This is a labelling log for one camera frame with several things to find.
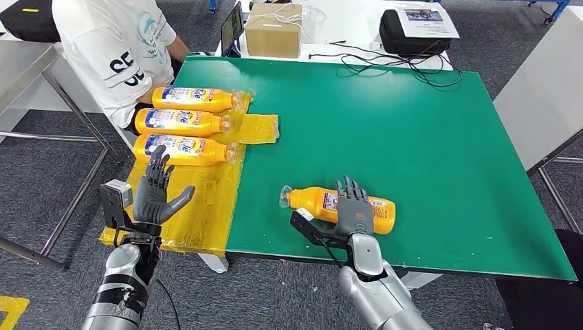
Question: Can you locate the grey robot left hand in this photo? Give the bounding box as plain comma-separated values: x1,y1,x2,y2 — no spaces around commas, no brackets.
132,144,197,226

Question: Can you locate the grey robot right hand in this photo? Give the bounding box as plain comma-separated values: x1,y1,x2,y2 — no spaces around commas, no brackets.
335,175,375,237

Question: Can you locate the orange detergent bottle clear cap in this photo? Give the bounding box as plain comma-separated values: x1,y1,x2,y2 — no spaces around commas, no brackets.
151,86,245,113
278,184,397,236
134,107,233,138
133,133,239,168

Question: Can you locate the green table mat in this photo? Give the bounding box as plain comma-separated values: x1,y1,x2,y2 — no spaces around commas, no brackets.
172,56,578,281

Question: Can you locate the white table foot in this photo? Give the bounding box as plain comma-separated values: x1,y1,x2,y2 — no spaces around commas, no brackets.
199,253,230,274
401,272,443,291

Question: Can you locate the yellow taped mat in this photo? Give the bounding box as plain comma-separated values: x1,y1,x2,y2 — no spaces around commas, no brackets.
98,89,280,257

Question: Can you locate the person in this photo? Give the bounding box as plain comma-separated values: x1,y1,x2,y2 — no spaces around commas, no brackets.
51,0,210,135

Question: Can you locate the yellow floor tape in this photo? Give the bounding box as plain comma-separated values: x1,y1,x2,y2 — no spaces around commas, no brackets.
0,296,30,330

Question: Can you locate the black carrying case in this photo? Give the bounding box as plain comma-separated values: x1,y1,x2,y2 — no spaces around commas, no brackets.
379,8,452,57

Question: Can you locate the grey steel table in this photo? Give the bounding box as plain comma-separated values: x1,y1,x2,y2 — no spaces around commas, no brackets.
0,41,123,273

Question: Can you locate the white table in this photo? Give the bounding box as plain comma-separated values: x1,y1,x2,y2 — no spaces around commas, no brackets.
214,0,455,72

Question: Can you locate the brown cardboard box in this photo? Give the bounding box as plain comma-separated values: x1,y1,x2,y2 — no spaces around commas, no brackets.
245,2,304,58

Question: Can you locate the black tablet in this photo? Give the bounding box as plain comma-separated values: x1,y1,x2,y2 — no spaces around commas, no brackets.
220,1,245,58

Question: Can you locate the white printed paper sheet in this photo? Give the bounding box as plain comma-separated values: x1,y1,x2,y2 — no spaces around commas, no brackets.
395,2,461,40

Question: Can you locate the person's leg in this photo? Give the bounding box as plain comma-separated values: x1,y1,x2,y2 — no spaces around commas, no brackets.
494,229,583,330

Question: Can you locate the black bag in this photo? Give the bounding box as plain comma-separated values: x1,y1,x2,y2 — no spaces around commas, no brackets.
0,0,61,43

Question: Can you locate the pale grey desk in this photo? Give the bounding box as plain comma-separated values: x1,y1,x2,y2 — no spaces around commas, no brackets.
493,5,583,238

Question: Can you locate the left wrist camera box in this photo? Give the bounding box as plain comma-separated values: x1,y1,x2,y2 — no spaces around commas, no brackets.
99,179,134,229

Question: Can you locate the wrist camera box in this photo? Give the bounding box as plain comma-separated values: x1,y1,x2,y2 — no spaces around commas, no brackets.
99,179,134,229
289,207,351,250

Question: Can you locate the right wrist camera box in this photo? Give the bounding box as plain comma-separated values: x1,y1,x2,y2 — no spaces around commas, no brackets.
289,207,351,250

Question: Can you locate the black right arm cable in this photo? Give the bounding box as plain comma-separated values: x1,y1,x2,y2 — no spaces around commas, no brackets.
316,236,343,270

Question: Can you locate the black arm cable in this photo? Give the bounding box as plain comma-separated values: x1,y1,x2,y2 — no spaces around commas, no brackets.
155,278,182,330
316,236,343,270

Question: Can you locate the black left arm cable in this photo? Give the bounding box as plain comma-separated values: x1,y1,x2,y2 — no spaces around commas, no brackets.
155,278,182,330

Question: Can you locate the white cord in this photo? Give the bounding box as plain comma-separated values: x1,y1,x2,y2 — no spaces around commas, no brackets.
246,1,327,45

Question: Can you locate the blue cart frame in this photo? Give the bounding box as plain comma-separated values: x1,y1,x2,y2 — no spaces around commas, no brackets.
528,0,571,23

